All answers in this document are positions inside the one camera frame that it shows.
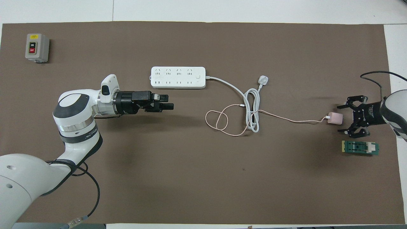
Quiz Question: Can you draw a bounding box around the brown table mat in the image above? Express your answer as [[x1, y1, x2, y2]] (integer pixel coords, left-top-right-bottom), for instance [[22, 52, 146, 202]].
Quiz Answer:
[[0, 21, 405, 225]]

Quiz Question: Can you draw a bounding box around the pink charger block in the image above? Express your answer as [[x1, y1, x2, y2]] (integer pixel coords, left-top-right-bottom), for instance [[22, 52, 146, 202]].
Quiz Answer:
[[328, 112, 343, 125]]

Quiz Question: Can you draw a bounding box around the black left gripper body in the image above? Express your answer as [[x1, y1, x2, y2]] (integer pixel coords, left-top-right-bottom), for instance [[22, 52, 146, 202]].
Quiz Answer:
[[115, 91, 155, 115]]

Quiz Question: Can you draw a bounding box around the white power cord with plug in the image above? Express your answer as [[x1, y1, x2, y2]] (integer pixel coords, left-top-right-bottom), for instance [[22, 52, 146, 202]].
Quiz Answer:
[[205, 75, 270, 133]]

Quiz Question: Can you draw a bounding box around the white power strip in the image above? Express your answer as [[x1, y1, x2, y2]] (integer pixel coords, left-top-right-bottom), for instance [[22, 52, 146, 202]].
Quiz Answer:
[[150, 66, 206, 89]]

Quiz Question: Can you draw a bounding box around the grey push button box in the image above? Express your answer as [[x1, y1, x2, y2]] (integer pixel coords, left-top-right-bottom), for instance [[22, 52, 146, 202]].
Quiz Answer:
[[25, 33, 50, 63]]

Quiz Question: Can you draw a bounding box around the green circuit board fixture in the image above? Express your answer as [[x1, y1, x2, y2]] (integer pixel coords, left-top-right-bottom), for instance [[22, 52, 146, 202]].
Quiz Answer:
[[342, 140, 379, 156]]

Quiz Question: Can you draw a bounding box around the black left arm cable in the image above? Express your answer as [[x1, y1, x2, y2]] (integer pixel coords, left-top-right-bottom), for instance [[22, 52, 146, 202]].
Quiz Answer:
[[45, 161, 100, 228]]

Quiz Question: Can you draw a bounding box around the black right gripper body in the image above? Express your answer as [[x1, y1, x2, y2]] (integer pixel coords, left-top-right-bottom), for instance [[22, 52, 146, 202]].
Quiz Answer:
[[351, 101, 387, 128]]

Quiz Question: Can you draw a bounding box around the pink charger cable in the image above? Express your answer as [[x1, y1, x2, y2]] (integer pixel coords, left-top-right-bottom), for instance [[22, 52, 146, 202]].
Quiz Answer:
[[205, 104, 331, 137]]

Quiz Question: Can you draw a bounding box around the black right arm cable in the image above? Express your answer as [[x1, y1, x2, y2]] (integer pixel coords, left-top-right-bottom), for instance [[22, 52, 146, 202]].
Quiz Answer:
[[360, 71, 407, 96]]

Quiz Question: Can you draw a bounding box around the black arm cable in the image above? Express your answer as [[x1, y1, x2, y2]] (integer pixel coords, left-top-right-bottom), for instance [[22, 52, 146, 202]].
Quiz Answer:
[[45, 161, 100, 228], [360, 71, 407, 96]]

